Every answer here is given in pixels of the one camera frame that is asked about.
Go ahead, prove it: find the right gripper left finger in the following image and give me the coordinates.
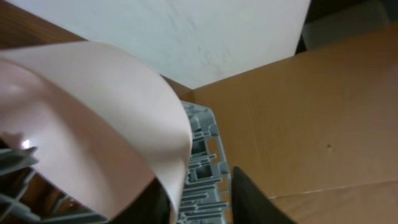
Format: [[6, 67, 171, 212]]
[[109, 179, 170, 224]]

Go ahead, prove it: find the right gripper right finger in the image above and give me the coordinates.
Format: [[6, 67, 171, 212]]
[[231, 167, 295, 224]]

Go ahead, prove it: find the grey dishwasher rack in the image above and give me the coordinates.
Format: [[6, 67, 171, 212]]
[[1, 102, 231, 223]]

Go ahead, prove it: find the cardboard box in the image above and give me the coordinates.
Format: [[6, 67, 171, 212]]
[[177, 24, 397, 223]]

